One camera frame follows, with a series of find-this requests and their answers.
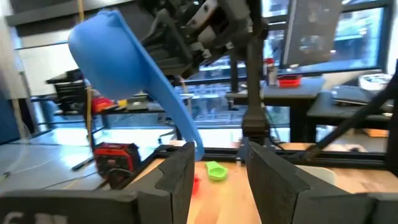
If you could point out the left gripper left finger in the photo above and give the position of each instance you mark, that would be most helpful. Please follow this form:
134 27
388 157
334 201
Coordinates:
168 199

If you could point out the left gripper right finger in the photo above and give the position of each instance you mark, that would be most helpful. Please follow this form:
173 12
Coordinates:
276 199

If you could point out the red measuring cup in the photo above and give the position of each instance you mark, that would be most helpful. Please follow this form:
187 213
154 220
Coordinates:
196 185

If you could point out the green measuring cup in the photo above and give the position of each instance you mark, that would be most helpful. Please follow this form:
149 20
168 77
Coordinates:
216 172

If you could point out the blue measuring cup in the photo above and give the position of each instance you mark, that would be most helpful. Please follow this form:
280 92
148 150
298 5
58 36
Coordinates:
109 56

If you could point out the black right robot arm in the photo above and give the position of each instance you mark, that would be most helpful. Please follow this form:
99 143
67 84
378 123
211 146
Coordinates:
255 124

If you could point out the pale grey plastic basket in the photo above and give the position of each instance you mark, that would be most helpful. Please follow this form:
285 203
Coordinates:
320 174

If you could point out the red and black toolbox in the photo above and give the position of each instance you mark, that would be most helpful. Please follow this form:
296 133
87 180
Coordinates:
115 155

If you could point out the dark grey table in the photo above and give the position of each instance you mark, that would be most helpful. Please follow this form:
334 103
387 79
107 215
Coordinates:
298 93

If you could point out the red tray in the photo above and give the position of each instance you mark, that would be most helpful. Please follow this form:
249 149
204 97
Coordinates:
289 81

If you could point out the spray can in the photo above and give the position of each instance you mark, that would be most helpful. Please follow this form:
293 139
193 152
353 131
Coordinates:
271 73

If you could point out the grey laptop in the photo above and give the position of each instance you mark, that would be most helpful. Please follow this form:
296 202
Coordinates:
357 96

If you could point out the black drawer unit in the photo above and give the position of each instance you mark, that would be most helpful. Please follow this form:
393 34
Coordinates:
68 90

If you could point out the white bowl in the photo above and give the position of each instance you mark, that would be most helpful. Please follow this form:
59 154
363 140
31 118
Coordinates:
374 81

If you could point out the dark hanging panel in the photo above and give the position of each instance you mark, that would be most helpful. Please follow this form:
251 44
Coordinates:
311 31

